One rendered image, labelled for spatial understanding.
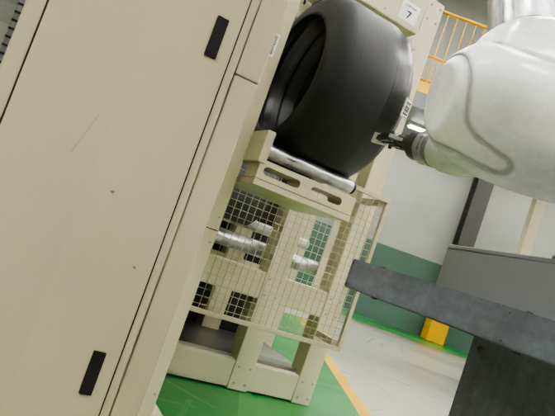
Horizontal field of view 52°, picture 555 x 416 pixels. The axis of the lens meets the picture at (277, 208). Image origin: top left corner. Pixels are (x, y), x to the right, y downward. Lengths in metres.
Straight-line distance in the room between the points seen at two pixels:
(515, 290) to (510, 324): 0.13
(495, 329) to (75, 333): 0.67
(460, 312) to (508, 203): 11.23
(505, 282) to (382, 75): 1.12
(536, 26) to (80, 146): 0.68
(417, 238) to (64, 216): 10.41
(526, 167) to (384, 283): 0.21
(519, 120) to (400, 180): 10.52
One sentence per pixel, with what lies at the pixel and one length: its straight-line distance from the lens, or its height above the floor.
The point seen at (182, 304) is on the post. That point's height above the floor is 0.38.
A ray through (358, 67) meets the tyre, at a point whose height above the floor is 1.20.
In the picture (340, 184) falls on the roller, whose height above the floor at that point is 0.89.
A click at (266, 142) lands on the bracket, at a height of 0.91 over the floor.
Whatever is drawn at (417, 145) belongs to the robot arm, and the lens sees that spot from 1.45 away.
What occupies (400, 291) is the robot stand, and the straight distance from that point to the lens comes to 0.71.
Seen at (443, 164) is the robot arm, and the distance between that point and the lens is 1.36.
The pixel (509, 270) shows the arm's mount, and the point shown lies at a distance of 0.74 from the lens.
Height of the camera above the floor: 0.63
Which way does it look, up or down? 4 degrees up
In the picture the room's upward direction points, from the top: 19 degrees clockwise
